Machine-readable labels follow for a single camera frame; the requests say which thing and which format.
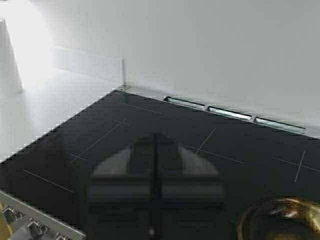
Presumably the left steel stove knob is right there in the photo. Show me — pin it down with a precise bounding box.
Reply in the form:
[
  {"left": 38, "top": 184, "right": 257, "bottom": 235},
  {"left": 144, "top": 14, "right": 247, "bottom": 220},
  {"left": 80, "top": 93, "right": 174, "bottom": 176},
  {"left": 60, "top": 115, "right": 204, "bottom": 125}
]
[{"left": 1, "top": 207, "right": 21, "bottom": 225}]

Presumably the stainless steel stove range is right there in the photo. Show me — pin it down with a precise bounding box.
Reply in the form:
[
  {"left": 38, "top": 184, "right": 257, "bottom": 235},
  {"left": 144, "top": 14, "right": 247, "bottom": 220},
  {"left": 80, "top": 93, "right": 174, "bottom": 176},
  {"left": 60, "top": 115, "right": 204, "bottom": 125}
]
[{"left": 0, "top": 90, "right": 320, "bottom": 240}]

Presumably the middle steel stove knob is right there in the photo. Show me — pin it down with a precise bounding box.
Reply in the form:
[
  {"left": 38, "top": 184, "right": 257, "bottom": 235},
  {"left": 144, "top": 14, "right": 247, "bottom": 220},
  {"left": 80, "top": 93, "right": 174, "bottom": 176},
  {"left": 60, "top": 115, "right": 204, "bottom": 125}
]
[{"left": 27, "top": 218, "right": 48, "bottom": 237}]

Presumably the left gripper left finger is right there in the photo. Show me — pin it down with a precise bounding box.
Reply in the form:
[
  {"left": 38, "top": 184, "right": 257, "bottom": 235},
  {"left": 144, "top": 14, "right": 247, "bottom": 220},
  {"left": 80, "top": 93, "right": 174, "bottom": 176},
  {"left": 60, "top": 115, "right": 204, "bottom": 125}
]
[{"left": 87, "top": 133, "right": 156, "bottom": 240}]

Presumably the right steel stove knob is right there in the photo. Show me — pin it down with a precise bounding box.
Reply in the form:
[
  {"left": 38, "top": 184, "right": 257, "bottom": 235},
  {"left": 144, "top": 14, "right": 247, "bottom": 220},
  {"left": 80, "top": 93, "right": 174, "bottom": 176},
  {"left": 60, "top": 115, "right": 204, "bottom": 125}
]
[{"left": 53, "top": 232, "right": 69, "bottom": 240}]

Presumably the steel stove knob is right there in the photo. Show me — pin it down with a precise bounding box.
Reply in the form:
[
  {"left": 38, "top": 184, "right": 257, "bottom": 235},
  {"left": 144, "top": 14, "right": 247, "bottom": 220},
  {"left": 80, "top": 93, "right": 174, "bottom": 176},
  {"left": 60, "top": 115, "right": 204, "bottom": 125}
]
[
  {"left": 53, "top": 232, "right": 69, "bottom": 240},
  {"left": 27, "top": 218, "right": 48, "bottom": 237},
  {"left": 1, "top": 207, "right": 21, "bottom": 225}
]

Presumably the steel frying pan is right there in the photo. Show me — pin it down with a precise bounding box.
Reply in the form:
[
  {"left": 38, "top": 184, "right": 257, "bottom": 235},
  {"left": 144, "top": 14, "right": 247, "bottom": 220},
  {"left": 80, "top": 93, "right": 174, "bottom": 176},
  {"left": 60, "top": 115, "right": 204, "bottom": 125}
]
[{"left": 236, "top": 196, "right": 320, "bottom": 240}]

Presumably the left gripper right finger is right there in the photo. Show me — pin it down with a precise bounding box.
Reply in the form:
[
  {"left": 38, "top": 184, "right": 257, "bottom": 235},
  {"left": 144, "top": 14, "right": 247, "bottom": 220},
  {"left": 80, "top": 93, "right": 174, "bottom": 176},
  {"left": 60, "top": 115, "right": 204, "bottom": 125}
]
[{"left": 155, "top": 133, "right": 225, "bottom": 240}]

